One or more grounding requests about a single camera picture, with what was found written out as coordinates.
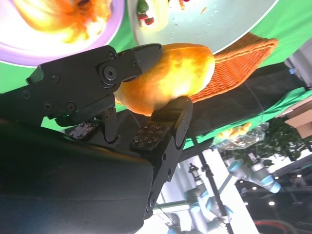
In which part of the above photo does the green tablecloth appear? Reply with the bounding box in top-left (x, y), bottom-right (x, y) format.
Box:
top-left (0, 0), bottom-right (312, 134)

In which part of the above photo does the grey-green bowl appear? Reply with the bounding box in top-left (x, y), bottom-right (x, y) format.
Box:
top-left (126, 0), bottom-right (279, 55)

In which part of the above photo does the orange wicker basket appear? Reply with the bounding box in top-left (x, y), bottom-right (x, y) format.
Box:
top-left (189, 32), bottom-right (279, 103)

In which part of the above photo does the clear bag of yellow items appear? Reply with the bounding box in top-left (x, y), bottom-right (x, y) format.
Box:
top-left (211, 121), bottom-right (270, 150)

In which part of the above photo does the plain orange ring bread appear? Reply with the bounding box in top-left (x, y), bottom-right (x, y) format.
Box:
top-left (114, 42), bottom-right (216, 117)

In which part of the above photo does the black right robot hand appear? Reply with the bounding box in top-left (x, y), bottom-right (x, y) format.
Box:
top-left (0, 43), bottom-right (194, 234)

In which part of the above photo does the brown cardboard box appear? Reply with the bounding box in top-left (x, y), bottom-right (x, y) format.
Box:
top-left (284, 107), bottom-right (312, 138)

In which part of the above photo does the green leafy plant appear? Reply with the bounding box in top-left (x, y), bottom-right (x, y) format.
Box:
top-left (234, 117), bottom-right (312, 166)

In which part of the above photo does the lavender plate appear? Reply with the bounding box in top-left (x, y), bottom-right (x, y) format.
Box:
top-left (0, 0), bottom-right (125, 68)

